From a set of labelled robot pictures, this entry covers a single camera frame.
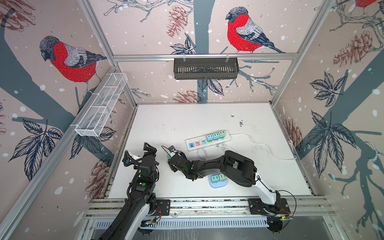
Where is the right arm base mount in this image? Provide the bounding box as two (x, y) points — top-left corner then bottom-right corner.
(248, 198), (291, 217)

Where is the black hanging wire basket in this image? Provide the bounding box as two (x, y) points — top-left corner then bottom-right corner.
(174, 58), (239, 80)

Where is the white wire mesh shelf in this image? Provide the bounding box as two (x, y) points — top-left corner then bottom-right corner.
(75, 73), (128, 137)

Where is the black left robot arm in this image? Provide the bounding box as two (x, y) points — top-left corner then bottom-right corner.
(99, 143), (159, 240)

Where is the blue square socket hub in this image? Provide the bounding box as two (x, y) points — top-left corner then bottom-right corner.
(209, 175), (228, 189)

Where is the white multicolour power strip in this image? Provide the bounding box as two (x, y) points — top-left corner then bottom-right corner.
(186, 130), (232, 151)

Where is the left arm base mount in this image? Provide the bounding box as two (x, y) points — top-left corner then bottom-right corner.
(147, 199), (171, 216)

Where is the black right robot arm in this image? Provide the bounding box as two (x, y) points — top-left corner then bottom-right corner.
(168, 151), (296, 217)

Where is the white power strip cable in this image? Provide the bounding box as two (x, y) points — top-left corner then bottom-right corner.
(230, 132), (296, 161)

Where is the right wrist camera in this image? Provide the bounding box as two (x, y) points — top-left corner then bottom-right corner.
(167, 146), (179, 159)

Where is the white blue hub cable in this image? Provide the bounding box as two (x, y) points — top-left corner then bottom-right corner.
(196, 147), (211, 161)

